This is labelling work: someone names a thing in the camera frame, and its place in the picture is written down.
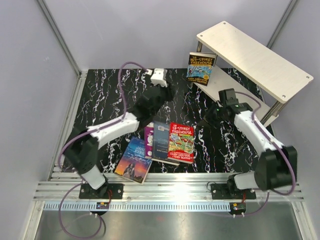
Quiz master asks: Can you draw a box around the white two-tier shelf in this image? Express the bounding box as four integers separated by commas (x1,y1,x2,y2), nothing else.
196,21,314,127

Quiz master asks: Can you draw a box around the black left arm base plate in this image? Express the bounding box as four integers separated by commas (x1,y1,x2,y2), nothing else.
78,183,124,200

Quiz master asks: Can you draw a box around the black marble pattern mat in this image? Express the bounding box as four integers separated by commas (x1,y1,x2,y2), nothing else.
73,68,260,174

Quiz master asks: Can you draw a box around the aluminium frame rail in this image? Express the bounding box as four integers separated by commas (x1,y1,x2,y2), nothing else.
23,69,313,240

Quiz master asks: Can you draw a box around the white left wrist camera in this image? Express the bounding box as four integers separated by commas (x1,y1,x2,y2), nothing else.
146,68,168,88

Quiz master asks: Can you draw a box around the red 13-Storey Treehouse book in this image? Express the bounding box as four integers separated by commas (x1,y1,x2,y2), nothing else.
167,122,195,164

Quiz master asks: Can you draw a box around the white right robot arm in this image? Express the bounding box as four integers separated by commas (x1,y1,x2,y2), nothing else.
202,88,298,199

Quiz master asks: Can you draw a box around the purple paperback book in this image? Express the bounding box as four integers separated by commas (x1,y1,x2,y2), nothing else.
144,122,154,159

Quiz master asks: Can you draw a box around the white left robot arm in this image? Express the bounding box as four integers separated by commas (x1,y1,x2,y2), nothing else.
61,83,175,199

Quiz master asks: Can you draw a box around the Jane Eyre book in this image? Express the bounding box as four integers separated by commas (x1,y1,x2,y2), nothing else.
114,136,153,184

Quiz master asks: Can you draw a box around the yellow 169-Storey Treehouse book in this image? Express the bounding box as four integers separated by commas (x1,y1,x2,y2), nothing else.
186,52,217,86

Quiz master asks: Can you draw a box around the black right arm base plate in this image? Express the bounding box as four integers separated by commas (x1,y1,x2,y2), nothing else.
209,183,257,200

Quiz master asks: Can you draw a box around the dark blue book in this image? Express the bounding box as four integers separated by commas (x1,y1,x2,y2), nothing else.
151,121,180,166

